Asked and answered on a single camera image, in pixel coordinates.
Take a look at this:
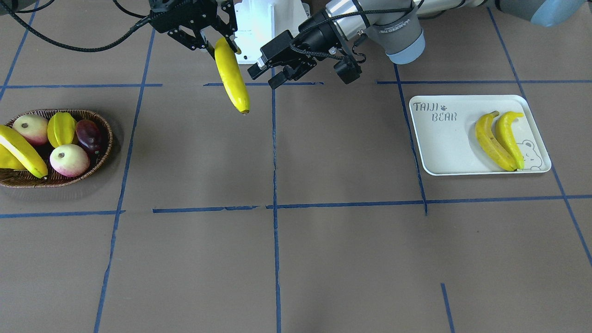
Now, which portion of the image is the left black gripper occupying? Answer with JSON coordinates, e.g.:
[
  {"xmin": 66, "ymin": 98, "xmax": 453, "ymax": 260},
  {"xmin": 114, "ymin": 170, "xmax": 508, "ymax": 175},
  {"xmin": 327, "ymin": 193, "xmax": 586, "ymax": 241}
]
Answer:
[{"xmin": 247, "ymin": 30, "xmax": 345, "ymax": 89}]

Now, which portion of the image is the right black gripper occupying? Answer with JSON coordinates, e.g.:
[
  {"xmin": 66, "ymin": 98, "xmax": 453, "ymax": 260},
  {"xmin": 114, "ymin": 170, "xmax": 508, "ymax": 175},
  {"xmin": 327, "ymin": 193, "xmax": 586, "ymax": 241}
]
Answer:
[{"xmin": 149, "ymin": 0, "xmax": 241, "ymax": 55}]

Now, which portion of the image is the yellow banana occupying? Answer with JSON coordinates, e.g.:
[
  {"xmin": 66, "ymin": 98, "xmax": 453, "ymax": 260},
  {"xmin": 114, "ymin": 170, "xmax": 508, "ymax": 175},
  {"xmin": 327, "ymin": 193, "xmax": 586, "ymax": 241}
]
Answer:
[
  {"xmin": 214, "ymin": 37, "xmax": 250, "ymax": 114},
  {"xmin": 475, "ymin": 111, "xmax": 516, "ymax": 172},
  {"xmin": 0, "ymin": 125, "xmax": 49, "ymax": 179},
  {"xmin": 495, "ymin": 111, "xmax": 524, "ymax": 169}
]

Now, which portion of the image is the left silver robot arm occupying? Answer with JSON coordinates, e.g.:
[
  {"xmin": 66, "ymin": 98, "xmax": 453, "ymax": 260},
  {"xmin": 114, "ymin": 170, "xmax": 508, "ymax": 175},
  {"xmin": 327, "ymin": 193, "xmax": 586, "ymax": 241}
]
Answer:
[{"xmin": 248, "ymin": 0, "xmax": 584, "ymax": 89}]

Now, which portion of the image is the white bear tray plate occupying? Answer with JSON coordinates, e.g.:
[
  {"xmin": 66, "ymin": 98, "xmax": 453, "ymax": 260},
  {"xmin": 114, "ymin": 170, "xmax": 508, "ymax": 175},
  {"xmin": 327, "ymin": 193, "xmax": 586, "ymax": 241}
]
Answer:
[{"xmin": 409, "ymin": 95, "xmax": 552, "ymax": 176}]

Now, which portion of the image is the brown wicker basket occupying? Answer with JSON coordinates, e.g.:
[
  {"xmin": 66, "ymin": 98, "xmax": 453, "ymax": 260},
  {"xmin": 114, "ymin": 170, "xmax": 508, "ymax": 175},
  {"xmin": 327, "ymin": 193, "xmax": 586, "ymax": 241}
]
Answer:
[{"xmin": 0, "ymin": 108, "xmax": 115, "ymax": 188}]

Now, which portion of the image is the dark purple fruit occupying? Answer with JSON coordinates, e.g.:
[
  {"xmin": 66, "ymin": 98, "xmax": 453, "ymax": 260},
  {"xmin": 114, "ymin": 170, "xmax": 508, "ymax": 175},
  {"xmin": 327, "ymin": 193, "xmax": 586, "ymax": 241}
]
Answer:
[{"xmin": 75, "ymin": 119, "xmax": 103, "ymax": 156}]

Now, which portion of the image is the yellow star fruit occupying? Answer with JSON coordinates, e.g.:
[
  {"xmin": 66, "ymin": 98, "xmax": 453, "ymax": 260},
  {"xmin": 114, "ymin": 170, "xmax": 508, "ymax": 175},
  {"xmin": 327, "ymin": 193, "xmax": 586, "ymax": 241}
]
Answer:
[{"xmin": 47, "ymin": 112, "xmax": 78, "ymax": 148}]

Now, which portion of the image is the pink apple near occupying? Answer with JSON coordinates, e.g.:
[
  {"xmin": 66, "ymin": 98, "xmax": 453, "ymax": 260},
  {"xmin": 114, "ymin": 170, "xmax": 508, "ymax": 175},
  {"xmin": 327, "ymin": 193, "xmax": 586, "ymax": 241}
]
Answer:
[{"xmin": 50, "ymin": 144, "xmax": 90, "ymax": 178}]

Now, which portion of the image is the pink apple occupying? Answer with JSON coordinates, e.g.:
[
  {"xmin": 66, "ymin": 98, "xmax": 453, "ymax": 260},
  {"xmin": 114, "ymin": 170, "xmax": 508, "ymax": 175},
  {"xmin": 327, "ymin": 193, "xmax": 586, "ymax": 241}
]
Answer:
[
  {"xmin": 12, "ymin": 114, "xmax": 49, "ymax": 146},
  {"xmin": 50, "ymin": 144, "xmax": 90, "ymax": 178}
]

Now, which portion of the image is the pink apple far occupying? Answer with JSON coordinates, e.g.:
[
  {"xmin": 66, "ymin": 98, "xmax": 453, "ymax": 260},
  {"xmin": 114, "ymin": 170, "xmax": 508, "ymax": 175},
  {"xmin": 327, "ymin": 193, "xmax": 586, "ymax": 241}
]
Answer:
[{"xmin": 12, "ymin": 114, "xmax": 49, "ymax": 146}]

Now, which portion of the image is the white pedestal column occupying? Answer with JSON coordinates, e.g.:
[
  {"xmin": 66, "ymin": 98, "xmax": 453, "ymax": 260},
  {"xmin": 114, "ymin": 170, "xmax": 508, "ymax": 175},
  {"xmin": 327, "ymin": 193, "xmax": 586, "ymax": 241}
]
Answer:
[{"xmin": 234, "ymin": 0, "xmax": 311, "ymax": 65}]

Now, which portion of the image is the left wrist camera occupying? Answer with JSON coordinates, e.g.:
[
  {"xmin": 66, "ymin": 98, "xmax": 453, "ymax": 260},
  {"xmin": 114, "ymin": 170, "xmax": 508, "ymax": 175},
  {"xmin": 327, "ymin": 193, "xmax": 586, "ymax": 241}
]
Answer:
[{"xmin": 333, "ymin": 56, "xmax": 362, "ymax": 85}]

